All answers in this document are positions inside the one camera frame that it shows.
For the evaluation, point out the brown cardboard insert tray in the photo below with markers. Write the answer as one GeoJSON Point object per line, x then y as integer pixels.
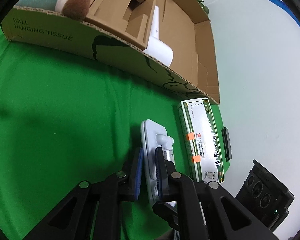
{"type": "Point", "coordinates": [129, 20]}

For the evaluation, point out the large brown cardboard box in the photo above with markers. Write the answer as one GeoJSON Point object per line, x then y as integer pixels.
{"type": "Point", "coordinates": [167, 42]}

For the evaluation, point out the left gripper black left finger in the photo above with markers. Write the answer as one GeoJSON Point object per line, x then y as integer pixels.
{"type": "Point", "coordinates": [93, 210]}

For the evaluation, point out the white hair dryer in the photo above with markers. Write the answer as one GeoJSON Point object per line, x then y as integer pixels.
{"type": "Point", "coordinates": [156, 48]}

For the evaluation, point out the white folding phone stand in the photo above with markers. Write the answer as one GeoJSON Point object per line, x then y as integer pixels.
{"type": "Point", "coordinates": [154, 135]}

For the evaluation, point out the green white medicine box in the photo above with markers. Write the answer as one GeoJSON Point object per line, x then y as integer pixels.
{"type": "Point", "coordinates": [201, 140]}

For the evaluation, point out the black clip on table edge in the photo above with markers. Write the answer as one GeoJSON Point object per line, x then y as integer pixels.
{"type": "Point", "coordinates": [227, 144]}

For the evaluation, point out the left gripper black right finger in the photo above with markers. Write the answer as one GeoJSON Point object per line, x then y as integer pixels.
{"type": "Point", "coordinates": [202, 210]}

